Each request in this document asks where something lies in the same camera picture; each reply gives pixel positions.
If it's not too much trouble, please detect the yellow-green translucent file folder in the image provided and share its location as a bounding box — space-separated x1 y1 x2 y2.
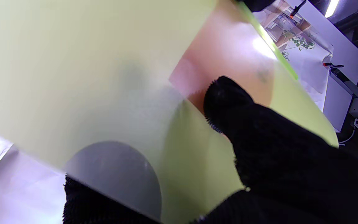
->
0 0 339 224

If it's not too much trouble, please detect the white backdrop support board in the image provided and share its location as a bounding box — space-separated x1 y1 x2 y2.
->
294 0 358 133

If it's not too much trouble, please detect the pink paper receipt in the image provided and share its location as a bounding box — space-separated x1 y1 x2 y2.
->
169 0 279 116

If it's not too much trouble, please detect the white wall cable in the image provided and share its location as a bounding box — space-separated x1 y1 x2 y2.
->
338 118 358 146

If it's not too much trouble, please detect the white fluorescent tube light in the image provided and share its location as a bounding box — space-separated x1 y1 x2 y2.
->
325 0 340 18

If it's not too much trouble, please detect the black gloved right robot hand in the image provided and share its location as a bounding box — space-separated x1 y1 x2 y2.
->
62 76 358 224

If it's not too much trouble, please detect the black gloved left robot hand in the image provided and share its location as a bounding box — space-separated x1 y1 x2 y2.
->
246 0 277 12

